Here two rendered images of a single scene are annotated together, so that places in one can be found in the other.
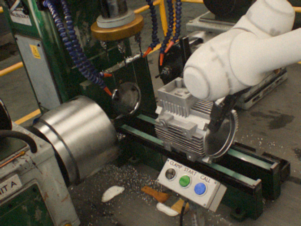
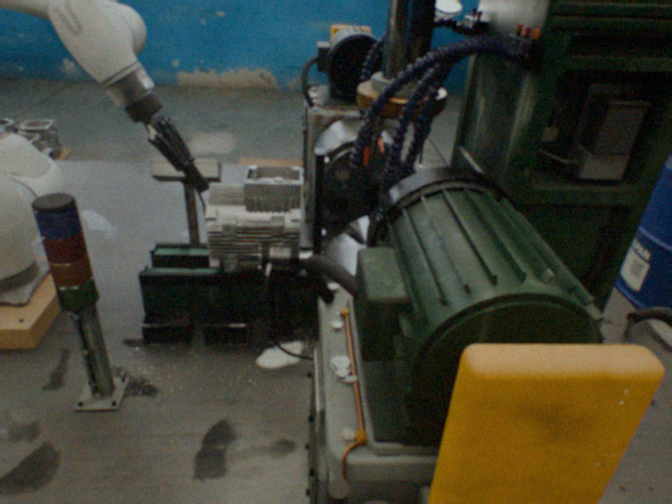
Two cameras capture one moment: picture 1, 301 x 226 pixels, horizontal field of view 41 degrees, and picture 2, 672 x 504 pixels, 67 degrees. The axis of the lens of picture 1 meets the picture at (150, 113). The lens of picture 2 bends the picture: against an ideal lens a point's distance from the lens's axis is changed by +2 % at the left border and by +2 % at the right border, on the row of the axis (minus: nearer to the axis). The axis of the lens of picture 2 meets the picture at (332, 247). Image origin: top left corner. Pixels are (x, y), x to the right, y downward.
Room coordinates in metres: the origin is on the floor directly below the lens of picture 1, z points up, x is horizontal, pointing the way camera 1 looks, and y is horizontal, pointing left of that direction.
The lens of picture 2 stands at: (1.81, -0.89, 1.57)
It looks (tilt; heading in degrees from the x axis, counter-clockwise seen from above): 31 degrees down; 123
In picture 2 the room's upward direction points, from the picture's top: 3 degrees clockwise
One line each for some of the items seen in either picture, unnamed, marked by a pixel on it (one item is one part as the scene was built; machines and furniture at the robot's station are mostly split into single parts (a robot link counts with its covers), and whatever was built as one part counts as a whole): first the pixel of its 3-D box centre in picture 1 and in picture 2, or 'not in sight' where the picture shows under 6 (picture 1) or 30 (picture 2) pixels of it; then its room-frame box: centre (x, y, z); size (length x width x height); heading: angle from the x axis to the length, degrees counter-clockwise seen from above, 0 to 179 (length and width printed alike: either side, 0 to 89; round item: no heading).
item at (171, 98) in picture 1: (182, 97); (274, 189); (1.14, -0.11, 1.11); 0.12 x 0.11 x 0.07; 38
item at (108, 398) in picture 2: not in sight; (81, 309); (1.08, -0.55, 1.01); 0.08 x 0.08 x 0.42; 38
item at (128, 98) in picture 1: (126, 99); not in sight; (1.39, 0.08, 1.02); 0.15 x 0.02 x 0.15; 128
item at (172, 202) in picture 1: (164, 198); not in sight; (1.04, 0.01, 0.80); 0.21 x 0.05 x 0.01; 41
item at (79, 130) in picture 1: (61, 149); (355, 162); (1.10, 0.30, 1.04); 0.37 x 0.25 x 0.25; 128
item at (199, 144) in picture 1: (195, 125); (257, 226); (1.11, -0.14, 1.02); 0.20 x 0.19 x 0.19; 38
